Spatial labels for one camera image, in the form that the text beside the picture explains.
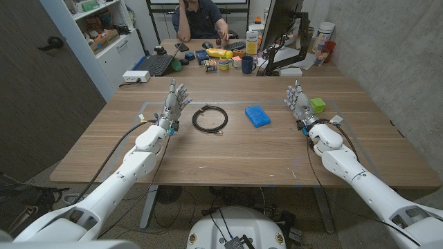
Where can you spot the dark printed small box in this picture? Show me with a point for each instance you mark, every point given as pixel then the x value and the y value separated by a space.
pixel 210 65

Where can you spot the colourful puzzle cube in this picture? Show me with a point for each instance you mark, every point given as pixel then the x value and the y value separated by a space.
pixel 236 61

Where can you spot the green round object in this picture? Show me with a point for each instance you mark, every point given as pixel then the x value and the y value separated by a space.
pixel 176 65

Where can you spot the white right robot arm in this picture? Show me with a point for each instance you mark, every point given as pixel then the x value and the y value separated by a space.
pixel 367 180

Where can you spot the white wipes canister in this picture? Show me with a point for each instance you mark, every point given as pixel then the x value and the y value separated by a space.
pixel 323 36

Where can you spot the small blue box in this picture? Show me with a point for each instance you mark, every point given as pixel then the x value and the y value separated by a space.
pixel 201 56

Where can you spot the dark blue mug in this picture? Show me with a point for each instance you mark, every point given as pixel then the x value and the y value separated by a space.
pixel 248 64

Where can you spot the stacked colourful cups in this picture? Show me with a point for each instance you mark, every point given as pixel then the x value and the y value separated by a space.
pixel 224 63

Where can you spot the blue tape roll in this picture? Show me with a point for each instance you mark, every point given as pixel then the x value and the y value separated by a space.
pixel 189 55

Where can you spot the black keyboard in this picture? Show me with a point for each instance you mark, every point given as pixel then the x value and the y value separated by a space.
pixel 235 45

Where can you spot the black backpack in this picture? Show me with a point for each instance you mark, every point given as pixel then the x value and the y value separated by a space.
pixel 24 204

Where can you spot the white flat box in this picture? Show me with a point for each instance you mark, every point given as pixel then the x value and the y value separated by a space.
pixel 290 72

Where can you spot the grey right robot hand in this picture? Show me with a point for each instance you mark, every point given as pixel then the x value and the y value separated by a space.
pixel 300 103

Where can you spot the cardboard box with items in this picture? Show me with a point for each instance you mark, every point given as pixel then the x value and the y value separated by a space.
pixel 103 39

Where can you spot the person in dark shirt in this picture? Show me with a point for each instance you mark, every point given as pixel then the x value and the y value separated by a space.
pixel 200 19

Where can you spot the black smartphone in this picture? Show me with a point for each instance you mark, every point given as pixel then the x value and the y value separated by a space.
pixel 182 47

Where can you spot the white power box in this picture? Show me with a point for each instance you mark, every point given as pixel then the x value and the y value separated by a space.
pixel 136 76

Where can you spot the white yellow carton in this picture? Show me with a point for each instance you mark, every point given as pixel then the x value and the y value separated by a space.
pixel 252 42

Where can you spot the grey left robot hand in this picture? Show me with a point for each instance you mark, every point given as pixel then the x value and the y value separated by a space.
pixel 172 103

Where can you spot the grey sneaker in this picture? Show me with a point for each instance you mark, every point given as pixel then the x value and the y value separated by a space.
pixel 71 198

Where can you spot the blue plastic case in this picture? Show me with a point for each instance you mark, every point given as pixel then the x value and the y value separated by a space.
pixel 257 115

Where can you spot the red cup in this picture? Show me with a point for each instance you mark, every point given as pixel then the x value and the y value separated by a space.
pixel 328 50

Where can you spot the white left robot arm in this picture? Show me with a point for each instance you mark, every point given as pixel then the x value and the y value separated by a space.
pixel 110 183

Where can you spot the green block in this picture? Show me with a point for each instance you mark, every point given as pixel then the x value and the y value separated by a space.
pixel 317 105

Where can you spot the yellow bottle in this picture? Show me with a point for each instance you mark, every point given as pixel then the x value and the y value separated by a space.
pixel 219 53

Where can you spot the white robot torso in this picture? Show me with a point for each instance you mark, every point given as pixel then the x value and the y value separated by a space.
pixel 236 228

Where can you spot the black computer monitor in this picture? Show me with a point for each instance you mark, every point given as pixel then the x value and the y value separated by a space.
pixel 281 20

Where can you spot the black computer mouse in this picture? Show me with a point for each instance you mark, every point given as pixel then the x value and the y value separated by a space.
pixel 207 45

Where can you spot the white shelf cabinet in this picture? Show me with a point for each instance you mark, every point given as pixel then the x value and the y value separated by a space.
pixel 100 45

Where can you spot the black laptop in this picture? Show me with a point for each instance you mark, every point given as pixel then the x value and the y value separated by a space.
pixel 157 63

